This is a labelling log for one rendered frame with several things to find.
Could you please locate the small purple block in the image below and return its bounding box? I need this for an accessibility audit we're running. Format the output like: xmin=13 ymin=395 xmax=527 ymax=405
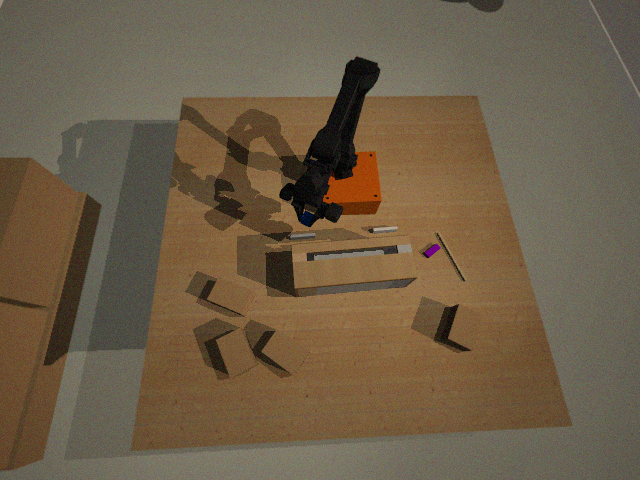
xmin=424 ymin=243 xmax=441 ymax=258

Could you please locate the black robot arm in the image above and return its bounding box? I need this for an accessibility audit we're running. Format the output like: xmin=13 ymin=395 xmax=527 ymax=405
xmin=295 ymin=57 xmax=380 ymax=199

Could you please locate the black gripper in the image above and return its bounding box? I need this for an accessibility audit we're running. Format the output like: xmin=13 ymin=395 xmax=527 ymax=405
xmin=279 ymin=183 xmax=343 ymax=227

